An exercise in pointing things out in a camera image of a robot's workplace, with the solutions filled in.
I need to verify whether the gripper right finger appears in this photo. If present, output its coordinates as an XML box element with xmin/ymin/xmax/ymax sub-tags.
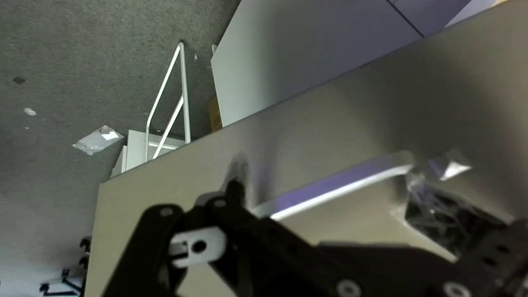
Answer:
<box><xmin>429</xmin><ymin>218</ymin><xmax>528</xmax><ymax>297</ymax></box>

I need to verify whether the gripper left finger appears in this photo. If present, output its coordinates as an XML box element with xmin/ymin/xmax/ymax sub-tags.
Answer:
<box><xmin>101</xmin><ymin>180</ymin><xmax>289</xmax><ymax>297</ymax></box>

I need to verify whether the grey drawer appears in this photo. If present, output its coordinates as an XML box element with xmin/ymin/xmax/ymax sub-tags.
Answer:
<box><xmin>85</xmin><ymin>0</ymin><xmax>528</xmax><ymax>297</ymax></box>

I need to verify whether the grey file cabinet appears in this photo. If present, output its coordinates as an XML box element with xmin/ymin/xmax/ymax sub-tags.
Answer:
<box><xmin>79</xmin><ymin>0</ymin><xmax>528</xmax><ymax>297</ymax></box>

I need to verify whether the black metal stand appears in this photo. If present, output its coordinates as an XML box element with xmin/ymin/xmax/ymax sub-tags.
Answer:
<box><xmin>39</xmin><ymin>268</ymin><xmax>85</xmax><ymax>297</ymax></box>

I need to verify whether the white box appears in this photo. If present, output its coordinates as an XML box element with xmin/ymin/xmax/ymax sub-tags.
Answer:
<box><xmin>111</xmin><ymin>130</ymin><xmax>186</xmax><ymax>178</ymax></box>

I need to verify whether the clear plastic bag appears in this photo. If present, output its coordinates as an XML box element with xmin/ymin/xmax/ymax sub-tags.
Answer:
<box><xmin>73</xmin><ymin>125</ymin><xmax>125</xmax><ymax>156</ymax></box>

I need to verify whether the brown board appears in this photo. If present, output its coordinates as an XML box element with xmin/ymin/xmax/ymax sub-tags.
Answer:
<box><xmin>207</xmin><ymin>96</ymin><xmax>223</xmax><ymax>132</ymax></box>

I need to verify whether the white metal tube frame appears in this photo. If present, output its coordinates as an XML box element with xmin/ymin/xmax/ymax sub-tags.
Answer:
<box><xmin>145</xmin><ymin>41</ymin><xmax>192</xmax><ymax>161</ymax></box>

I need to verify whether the silver drawer handle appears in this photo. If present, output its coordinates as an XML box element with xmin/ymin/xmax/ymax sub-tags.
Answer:
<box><xmin>250</xmin><ymin>149</ymin><xmax>514</xmax><ymax>262</ymax></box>

